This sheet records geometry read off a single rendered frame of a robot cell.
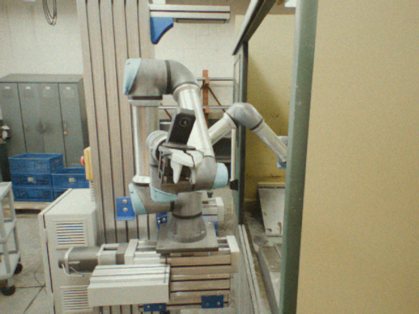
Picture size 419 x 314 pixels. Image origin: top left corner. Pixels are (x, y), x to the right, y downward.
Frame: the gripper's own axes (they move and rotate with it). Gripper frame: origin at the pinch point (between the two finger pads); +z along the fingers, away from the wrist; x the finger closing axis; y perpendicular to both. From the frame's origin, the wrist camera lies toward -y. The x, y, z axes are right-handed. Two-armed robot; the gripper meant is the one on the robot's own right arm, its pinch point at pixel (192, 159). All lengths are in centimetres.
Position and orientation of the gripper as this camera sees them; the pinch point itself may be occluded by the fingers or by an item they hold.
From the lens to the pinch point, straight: 57.5
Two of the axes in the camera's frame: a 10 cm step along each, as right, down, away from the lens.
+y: -1.3, 9.8, 1.8
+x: -9.4, -0.7, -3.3
